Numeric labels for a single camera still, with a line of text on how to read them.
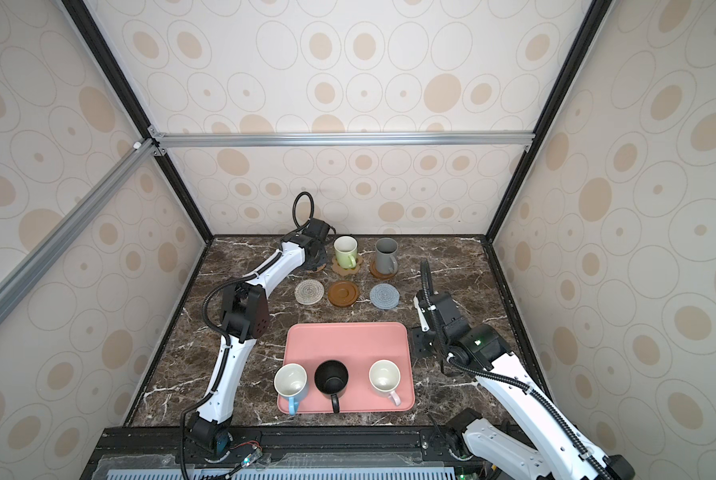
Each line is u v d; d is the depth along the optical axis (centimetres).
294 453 73
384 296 103
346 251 103
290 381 80
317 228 86
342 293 103
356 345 96
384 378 83
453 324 54
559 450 39
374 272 109
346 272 109
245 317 64
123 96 80
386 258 102
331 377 83
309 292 103
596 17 69
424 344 64
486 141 92
